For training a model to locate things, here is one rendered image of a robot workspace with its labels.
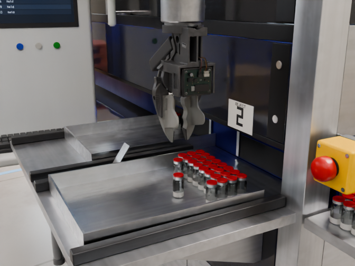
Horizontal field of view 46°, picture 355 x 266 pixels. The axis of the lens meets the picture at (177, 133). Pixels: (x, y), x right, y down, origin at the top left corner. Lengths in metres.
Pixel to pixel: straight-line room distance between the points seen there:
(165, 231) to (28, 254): 1.76
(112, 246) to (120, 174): 0.30
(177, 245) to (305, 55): 0.37
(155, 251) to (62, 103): 0.99
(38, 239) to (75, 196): 1.66
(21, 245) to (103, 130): 1.35
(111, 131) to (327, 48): 0.74
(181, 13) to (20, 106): 0.96
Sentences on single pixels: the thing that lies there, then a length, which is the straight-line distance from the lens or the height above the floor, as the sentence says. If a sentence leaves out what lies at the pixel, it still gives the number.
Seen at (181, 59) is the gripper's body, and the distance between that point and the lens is 0.71.
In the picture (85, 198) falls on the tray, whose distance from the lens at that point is 0.85.
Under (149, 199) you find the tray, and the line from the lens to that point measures 0.82.
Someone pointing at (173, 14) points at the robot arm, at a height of 1.23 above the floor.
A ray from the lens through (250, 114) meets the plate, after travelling 0.85.
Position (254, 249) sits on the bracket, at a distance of 0.91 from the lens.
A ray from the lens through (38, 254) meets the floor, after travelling 2.39.
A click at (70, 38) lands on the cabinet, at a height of 1.13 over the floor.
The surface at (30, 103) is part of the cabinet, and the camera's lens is 1.55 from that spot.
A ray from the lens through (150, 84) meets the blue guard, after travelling 1.26.
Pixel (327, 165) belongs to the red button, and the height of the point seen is 1.01.
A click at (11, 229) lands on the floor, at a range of 2.67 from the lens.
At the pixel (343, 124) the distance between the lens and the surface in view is 0.80.
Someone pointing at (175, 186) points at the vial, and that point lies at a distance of 0.82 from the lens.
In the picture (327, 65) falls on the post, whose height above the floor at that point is 1.15.
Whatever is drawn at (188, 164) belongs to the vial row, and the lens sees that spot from 0.88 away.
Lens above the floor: 1.24
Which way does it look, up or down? 17 degrees down
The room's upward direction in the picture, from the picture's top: straight up
